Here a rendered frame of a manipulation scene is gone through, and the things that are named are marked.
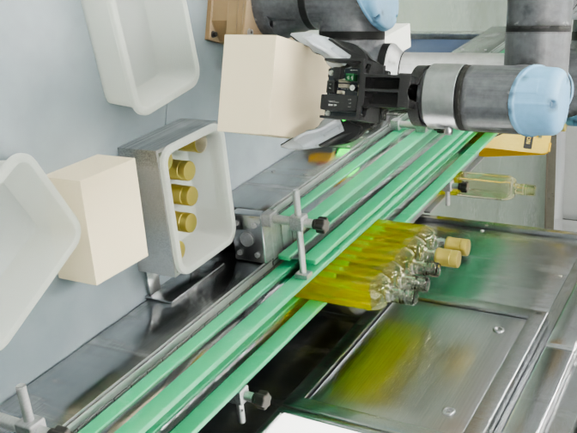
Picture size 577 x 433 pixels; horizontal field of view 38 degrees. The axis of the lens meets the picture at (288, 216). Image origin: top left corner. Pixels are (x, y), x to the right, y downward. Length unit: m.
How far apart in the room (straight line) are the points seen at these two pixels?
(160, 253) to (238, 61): 0.45
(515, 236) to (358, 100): 1.22
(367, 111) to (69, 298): 0.58
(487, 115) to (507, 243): 1.18
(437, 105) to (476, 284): 1.00
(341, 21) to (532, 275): 0.80
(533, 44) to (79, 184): 0.63
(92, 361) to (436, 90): 0.67
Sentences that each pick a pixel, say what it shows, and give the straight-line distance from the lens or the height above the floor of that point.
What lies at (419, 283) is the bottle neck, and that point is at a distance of 1.55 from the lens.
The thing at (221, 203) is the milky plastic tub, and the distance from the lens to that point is 1.49.
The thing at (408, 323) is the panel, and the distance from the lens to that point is 1.68.
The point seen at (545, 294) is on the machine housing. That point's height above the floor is 1.28.
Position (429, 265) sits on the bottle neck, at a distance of 1.59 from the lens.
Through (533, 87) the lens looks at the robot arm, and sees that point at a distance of 0.92.
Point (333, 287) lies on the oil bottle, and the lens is 1.54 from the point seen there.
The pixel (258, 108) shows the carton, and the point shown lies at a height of 1.11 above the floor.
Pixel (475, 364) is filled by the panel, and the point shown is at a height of 1.24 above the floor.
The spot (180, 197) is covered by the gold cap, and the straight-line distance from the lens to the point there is 1.42.
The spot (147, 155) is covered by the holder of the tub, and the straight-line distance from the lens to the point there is 1.33.
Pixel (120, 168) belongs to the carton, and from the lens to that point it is 1.26.
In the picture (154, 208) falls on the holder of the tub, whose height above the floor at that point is 0.81.
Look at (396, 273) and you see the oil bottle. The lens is 1.55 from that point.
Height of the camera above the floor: 1.65
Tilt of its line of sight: 29 degrees down
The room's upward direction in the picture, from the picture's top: 97 degrees clockwise
